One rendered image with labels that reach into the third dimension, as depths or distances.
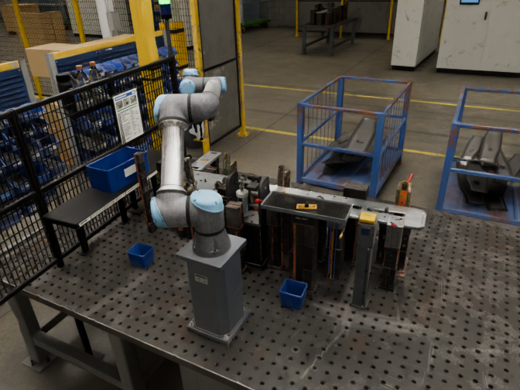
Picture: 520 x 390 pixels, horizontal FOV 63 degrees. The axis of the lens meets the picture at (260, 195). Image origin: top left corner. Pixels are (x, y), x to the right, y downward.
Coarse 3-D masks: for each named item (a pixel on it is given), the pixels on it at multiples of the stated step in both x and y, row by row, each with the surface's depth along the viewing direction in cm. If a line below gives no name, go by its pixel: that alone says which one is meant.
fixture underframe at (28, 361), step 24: (24, 312) 236; (24, 336) 245; (48, 336) 243; (24, 360) 256; (48, 360) 254; (72, 360) 231; (96, 360) 227; (120, 360) 202; (120, 384) 216; (144, 384) 218
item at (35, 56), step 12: (120, 36) 521; (36, 48) 461; (48, 48) 458; (60, 48) 456; (72, 48) 453; (36, 60) 464; (36, 72) 472; (48, 72) 464; (48, 108) 491; (48, 120) 500; (60, 120) 490; (60, 132) 499; (60, 156) 518
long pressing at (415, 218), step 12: (204, 180) 240; (216, 180) 240; (240, 180) 239; (252, 192) 226; (300, 192) 225; (312, 192) 224; (360, 204) 211; (372, 204) 211; (384, 204) 210; (360, 216) 201; (384, 216) 201; (408, 216) 200; (420, 216) 200; (420, 228) 192
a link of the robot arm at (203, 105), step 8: (208, 80) 199; (216, 80) 197; (224, 80) 201; (208, 88) 183; (216, 88) 186; (224, 88) 202; (192, 96) 165; (200, 96) 166; (208, 96) 169; (216, 96) 173; (192, 104) 164; (200, 104) 165; (208, 104) 167; (216, 104) 171; (192, 112) 165; (200, 112) 165; (208, 112) 168; (200, 120) 169
